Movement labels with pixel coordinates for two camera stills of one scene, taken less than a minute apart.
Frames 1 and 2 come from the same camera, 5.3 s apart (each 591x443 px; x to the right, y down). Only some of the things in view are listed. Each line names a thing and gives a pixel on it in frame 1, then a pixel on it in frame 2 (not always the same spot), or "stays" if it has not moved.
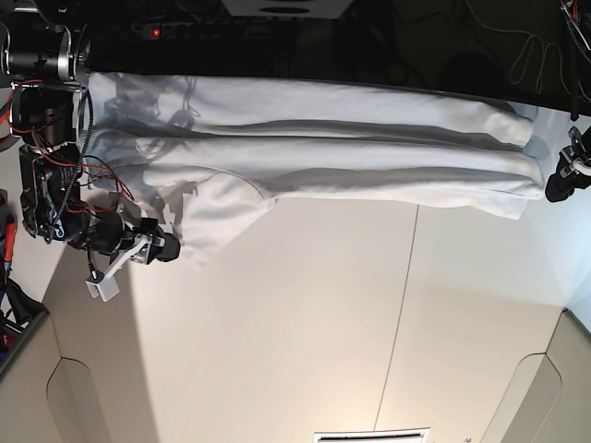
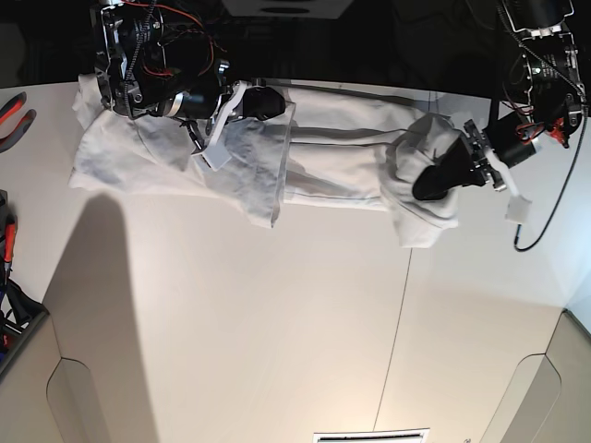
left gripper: (108, 234) -> (201, 101)
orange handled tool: (9, 242) stays
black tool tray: (19, 315) stays
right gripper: (562, 184) -> (510, 138)
